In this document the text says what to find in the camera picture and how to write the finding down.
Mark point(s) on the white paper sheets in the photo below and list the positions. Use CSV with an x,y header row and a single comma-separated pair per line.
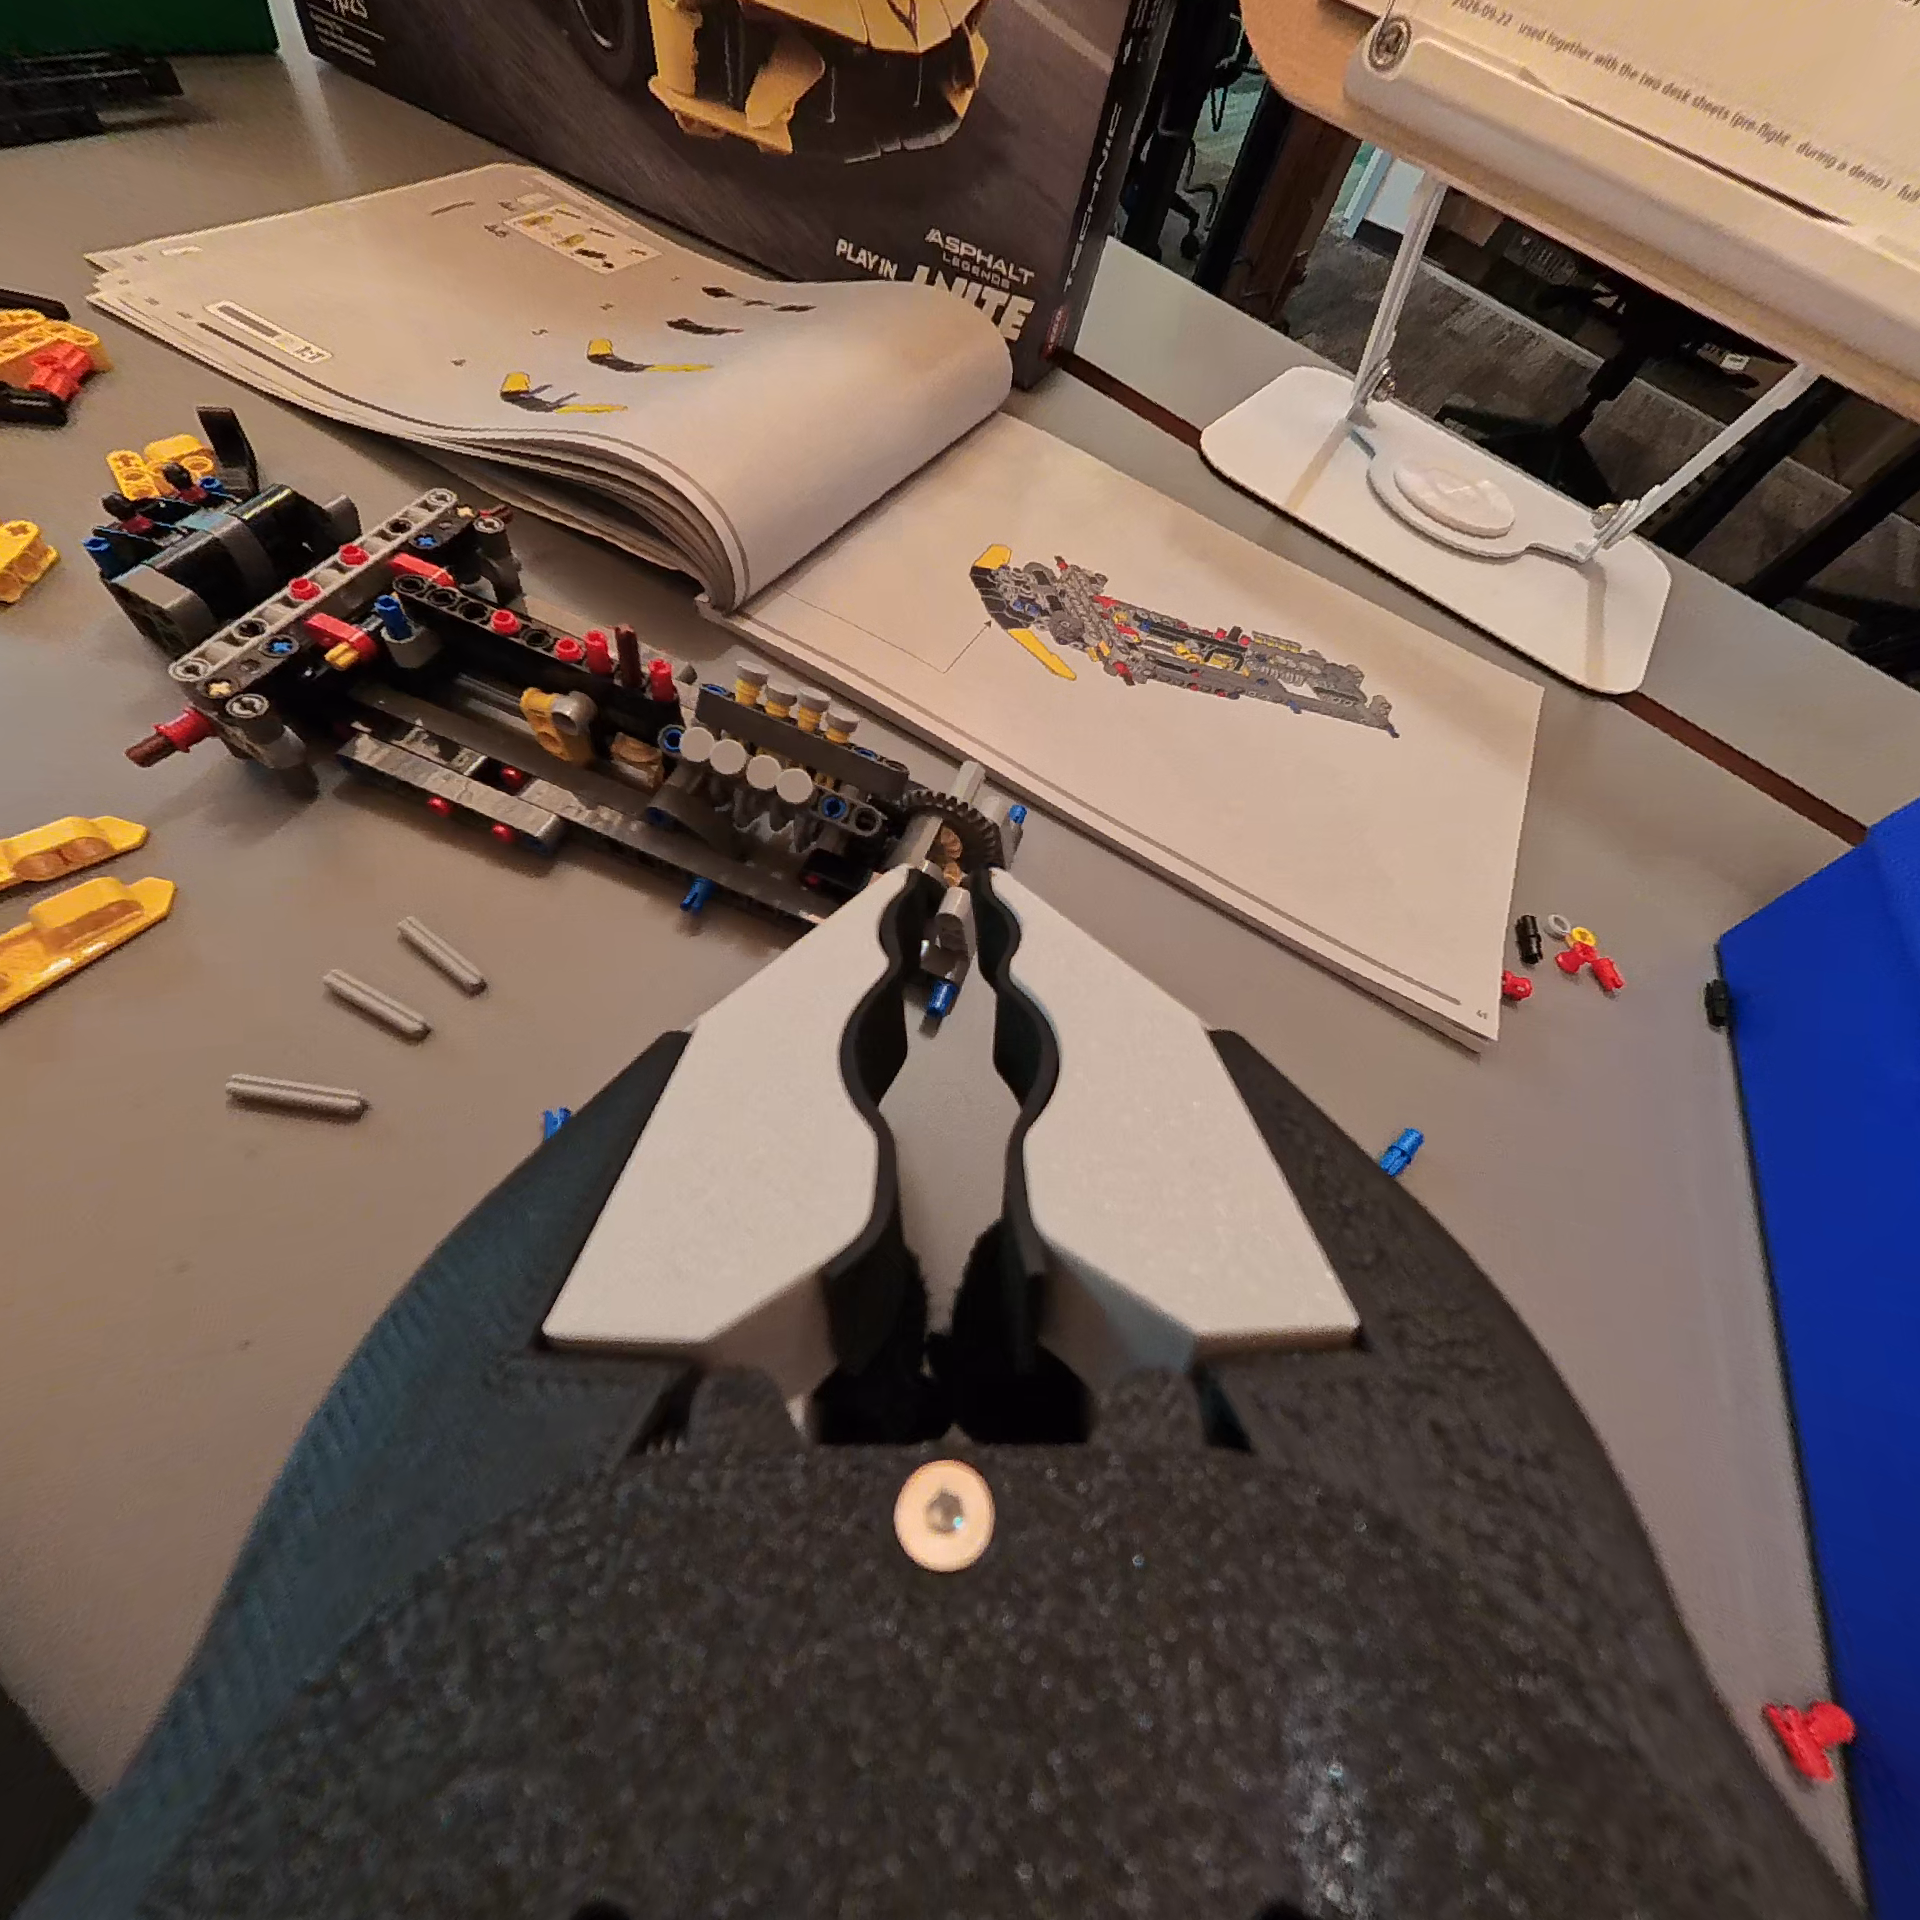
x,y
1726,89

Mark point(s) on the red lego connector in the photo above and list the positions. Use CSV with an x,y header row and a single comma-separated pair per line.
x,y
60,370

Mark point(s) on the yellow lego panel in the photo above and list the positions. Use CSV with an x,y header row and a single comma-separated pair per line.
x,y
75,932
67,852

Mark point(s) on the wooden stand board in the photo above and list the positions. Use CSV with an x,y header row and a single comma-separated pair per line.
x,y
1290,39

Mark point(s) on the red lego axle pin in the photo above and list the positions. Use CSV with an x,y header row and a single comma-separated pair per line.
x,y
1807,1739

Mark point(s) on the grey lego axle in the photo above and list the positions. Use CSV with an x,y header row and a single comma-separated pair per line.
x,y
442,956
376,1004
295,1098

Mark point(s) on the black lego frame piece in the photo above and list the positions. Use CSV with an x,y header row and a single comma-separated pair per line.
x,y
75,89

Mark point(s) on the lego car chassis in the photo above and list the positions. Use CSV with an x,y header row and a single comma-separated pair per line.
x,y
453,614

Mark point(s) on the pile of yellow lego pieces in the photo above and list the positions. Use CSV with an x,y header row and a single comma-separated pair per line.
x,y
29,348

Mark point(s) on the blue plastic bin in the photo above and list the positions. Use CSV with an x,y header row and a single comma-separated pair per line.
x,y
1847,1200

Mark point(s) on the lego set box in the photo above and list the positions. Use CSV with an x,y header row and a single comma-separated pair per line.
x,y
899,89

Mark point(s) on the white instruction booklet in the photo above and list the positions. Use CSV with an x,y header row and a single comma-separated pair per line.
x,y
1274,840

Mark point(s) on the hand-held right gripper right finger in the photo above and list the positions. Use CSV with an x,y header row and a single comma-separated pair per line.
x,y
1186,1188

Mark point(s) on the green plastic bin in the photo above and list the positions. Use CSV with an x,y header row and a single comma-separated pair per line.
x,y
150,24

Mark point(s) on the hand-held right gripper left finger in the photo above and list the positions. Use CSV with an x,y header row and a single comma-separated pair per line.
x,y
705,1188

